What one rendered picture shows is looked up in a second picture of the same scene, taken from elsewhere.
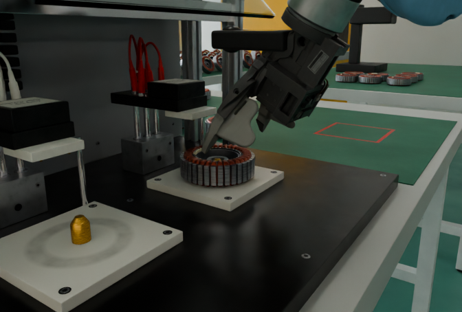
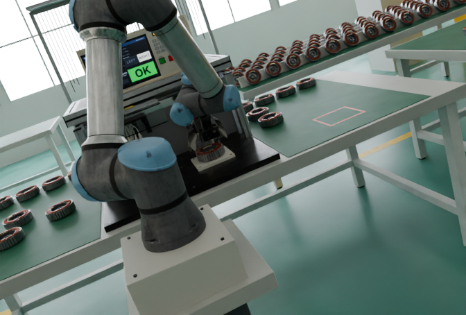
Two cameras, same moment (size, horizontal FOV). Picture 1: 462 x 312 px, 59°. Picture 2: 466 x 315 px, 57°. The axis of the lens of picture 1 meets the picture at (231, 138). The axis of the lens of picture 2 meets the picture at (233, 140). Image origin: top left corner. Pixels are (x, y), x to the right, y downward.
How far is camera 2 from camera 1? 1.31 m
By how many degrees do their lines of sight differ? 43
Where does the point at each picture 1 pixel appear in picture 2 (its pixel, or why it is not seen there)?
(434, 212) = (453, 161)
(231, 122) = (192, 142)
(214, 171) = (200, 157)
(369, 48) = not seen: outside the picture
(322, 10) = not seen: hidden behind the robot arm
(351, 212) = (229, 172)
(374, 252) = (222, 186)
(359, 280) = (205, 194)
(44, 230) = not seen: hidden behind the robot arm
